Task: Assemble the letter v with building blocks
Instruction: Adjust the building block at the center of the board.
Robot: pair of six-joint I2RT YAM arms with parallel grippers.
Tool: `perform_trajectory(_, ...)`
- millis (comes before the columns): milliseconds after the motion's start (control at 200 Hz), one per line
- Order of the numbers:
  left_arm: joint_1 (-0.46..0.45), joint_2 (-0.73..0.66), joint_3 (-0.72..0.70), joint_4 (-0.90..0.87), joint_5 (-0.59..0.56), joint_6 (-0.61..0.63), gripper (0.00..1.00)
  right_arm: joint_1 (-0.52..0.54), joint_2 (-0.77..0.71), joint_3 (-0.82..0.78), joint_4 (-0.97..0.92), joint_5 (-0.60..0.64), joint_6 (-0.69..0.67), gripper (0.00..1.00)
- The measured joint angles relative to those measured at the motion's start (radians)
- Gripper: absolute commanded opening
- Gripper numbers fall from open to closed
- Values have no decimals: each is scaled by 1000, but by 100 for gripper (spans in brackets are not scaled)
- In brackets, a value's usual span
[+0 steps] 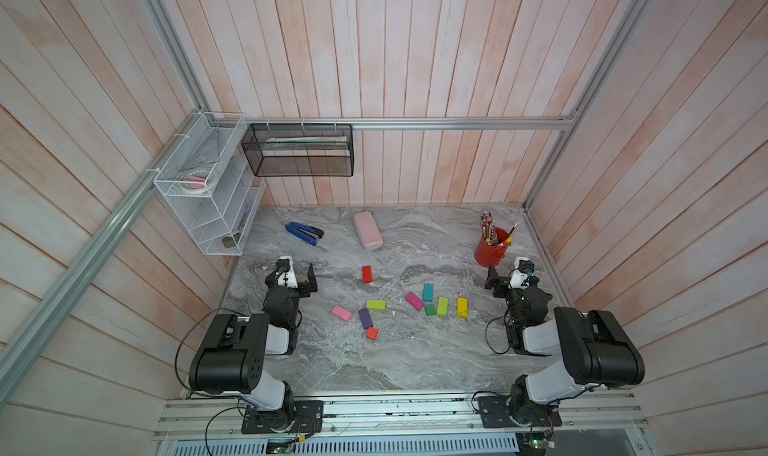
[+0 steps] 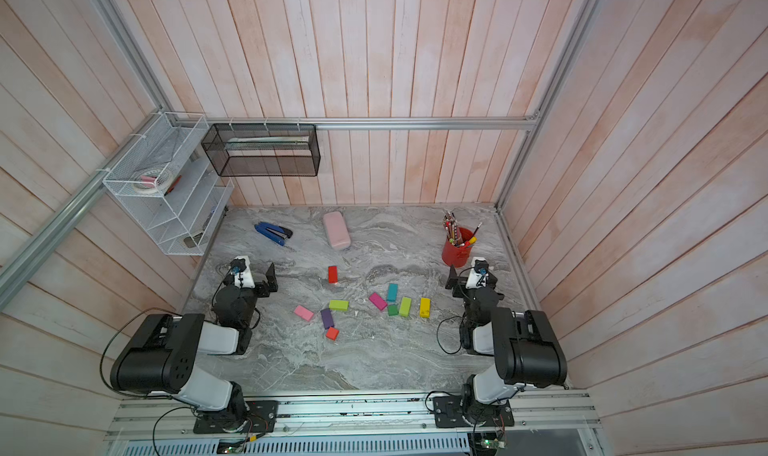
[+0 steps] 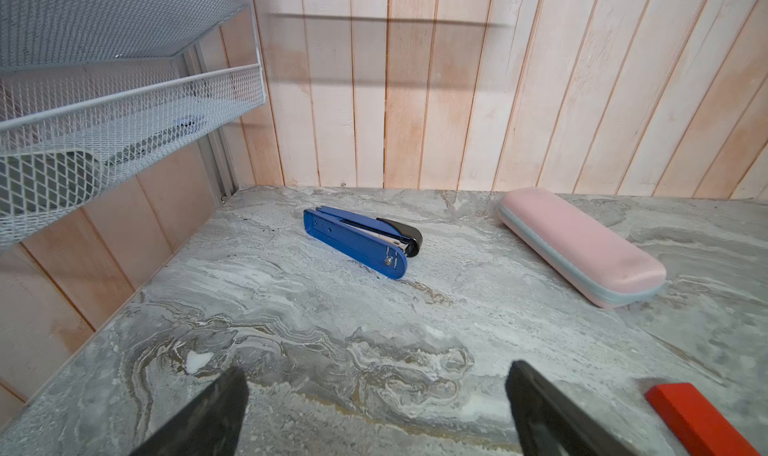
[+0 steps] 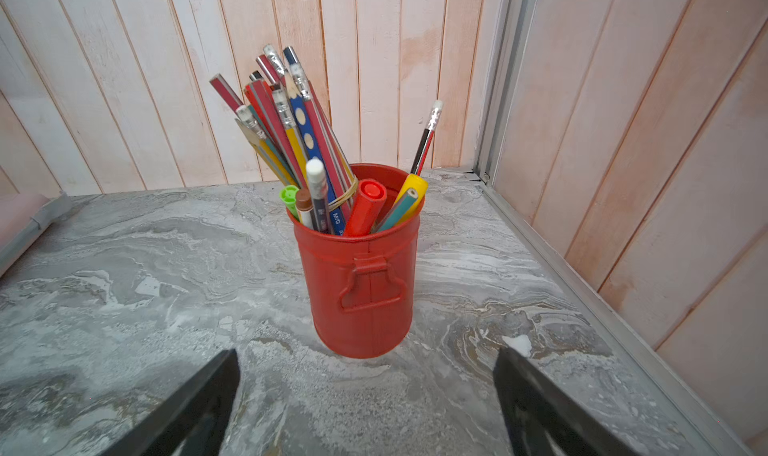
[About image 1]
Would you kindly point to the coloured pencils bunch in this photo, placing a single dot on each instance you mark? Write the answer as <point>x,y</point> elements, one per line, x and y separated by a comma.
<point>491,235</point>

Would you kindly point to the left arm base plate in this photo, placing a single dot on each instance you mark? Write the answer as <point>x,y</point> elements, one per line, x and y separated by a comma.
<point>302,417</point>

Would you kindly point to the magenta block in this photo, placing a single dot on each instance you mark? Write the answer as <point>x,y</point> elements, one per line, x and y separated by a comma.
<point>414,301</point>

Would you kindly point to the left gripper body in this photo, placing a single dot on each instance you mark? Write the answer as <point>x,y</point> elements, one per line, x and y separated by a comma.
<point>302,291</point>

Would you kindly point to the long red block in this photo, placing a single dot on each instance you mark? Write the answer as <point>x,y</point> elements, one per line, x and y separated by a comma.
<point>367,274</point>

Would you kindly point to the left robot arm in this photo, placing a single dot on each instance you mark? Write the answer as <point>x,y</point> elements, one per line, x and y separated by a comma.
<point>230,358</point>

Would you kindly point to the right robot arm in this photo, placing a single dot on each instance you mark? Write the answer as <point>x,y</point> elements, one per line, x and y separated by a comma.
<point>590,349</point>

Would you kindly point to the pink eraser case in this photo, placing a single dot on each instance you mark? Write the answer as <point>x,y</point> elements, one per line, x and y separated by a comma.
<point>367,230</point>

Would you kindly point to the white wire shelf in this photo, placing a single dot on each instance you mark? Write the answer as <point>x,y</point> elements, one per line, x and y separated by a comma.
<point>219,221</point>

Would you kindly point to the light green block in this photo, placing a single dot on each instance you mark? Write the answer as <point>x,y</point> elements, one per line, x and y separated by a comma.
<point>442,307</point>

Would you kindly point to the small red cube block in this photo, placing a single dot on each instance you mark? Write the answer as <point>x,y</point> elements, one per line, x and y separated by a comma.
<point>372,333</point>

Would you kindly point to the lime green block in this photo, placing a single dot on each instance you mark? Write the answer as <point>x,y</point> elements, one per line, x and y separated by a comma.
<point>376,305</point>

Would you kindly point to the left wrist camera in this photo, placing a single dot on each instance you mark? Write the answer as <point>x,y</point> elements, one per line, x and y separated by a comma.
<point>284,268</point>

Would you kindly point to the pink block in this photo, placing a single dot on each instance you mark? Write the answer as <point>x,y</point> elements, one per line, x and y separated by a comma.
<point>341,313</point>

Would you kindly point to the blue stapler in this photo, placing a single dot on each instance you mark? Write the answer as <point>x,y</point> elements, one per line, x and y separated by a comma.
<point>306,233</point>

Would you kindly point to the red pencil cup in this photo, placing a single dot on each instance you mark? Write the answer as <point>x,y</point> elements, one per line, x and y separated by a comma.
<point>486,255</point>

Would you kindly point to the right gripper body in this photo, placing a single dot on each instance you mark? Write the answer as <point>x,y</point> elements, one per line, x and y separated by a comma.
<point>513,298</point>

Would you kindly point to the black mesh basket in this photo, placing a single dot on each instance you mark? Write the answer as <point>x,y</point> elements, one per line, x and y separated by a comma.
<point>299,150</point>

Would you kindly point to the yellow block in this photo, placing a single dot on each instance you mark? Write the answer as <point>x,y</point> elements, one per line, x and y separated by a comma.
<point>462,308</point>

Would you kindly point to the purple block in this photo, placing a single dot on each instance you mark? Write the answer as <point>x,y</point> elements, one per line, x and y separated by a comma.
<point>365,318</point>

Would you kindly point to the tape roll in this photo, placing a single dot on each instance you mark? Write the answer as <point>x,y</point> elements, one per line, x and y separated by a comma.
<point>198,181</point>

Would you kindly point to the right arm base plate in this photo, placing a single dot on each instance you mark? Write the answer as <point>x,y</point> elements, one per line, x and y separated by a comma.
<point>506,412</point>

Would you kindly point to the teal block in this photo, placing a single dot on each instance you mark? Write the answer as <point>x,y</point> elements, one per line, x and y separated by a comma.
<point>428,293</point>

